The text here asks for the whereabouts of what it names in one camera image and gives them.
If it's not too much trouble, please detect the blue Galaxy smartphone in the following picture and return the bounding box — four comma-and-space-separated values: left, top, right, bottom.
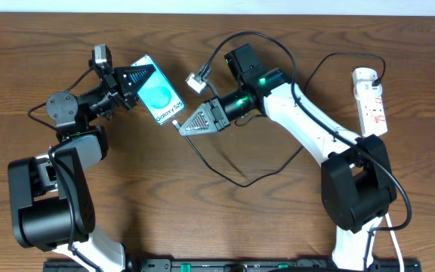
131, 55, 185, 125

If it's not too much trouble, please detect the black charger cable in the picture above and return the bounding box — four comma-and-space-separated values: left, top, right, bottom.
171, 52, 387, 188

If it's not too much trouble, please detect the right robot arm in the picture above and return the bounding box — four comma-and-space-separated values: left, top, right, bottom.
176, 44, 400, 271

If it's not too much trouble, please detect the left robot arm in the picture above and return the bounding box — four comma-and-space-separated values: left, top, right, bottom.
8, 64, 156, 271

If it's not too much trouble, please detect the white power strip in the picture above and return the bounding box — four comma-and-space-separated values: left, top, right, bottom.
352, 67, 387, 138

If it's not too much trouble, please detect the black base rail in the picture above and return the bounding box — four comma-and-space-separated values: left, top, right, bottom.
42, 258, 422, 272

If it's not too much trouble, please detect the white power strip cord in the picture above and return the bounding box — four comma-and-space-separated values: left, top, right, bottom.
383, 213, 406, 272

